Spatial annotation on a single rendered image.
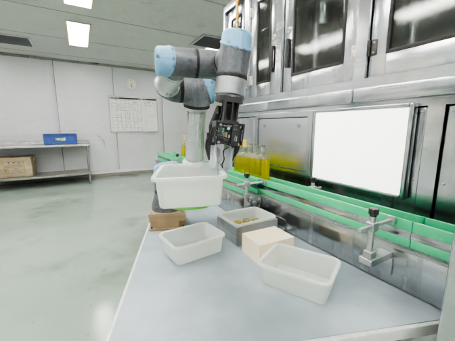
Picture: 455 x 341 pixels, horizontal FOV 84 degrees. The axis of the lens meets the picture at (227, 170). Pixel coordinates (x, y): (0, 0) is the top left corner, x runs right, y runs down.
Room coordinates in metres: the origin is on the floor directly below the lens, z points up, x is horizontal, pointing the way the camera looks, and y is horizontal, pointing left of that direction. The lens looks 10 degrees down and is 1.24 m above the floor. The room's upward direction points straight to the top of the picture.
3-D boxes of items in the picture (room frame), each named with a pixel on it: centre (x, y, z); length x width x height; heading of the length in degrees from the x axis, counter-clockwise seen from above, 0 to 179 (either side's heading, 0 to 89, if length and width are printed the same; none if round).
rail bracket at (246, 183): (1.26, -0.12, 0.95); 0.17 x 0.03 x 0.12; 120
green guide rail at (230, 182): (2.04, 0.34, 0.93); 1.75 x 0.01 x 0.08; 30
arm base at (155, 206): (1.22, 0.30, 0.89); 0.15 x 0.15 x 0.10
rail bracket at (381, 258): (0.70, -0.44, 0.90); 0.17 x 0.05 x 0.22; 120
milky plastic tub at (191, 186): (0.65, 0.10, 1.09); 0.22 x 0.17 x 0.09; 8
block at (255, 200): (1.27, -0.13, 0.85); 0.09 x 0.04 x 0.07; 120
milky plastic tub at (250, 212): (1.11, -0.09, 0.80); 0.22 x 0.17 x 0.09; 120
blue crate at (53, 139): (5.49, 3.61, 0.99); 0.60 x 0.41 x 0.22; 122
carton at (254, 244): (0.92, -0.16, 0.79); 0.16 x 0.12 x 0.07; 117
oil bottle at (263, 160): (1.38, -0.19, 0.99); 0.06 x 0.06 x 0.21; 30
